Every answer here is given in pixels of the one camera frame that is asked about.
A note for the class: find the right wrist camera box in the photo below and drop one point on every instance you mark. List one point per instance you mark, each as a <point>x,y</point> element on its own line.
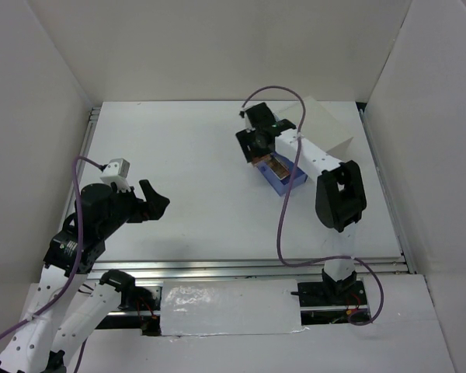
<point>245,117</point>

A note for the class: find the white drawer cabinet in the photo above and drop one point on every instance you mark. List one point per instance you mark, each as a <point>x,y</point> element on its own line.
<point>325,131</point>

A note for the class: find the long brown eyeshadow palette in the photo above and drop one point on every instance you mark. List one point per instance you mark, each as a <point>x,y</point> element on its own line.
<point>280,168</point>

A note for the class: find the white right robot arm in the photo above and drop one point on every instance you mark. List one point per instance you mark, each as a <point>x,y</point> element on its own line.
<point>339,193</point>

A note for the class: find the purple-blue drawer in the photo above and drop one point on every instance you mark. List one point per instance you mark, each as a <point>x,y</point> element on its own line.
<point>280,186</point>

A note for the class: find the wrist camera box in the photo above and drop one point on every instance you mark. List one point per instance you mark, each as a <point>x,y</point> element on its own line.
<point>116,171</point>
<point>245,117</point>

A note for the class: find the aluminium frame rail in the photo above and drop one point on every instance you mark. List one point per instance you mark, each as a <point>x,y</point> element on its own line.
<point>223,217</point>

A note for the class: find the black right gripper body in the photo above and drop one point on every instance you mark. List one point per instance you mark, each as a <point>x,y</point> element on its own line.
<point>258,149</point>

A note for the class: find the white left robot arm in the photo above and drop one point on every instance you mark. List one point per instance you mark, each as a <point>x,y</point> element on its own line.
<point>48,336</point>

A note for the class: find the white front cover board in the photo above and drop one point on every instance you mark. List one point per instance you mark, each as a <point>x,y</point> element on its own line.
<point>213,308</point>

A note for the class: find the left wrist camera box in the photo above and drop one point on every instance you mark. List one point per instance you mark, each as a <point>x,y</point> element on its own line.
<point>116,171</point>

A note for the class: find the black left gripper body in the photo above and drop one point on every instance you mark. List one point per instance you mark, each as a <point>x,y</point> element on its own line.
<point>127,208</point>

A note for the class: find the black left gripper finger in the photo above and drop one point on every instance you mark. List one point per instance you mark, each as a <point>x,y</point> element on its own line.
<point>157,206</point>
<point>150,195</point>

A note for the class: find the pink four-pan eyeshadow palette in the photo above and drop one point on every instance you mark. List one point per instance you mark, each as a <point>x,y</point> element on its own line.
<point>269,165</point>

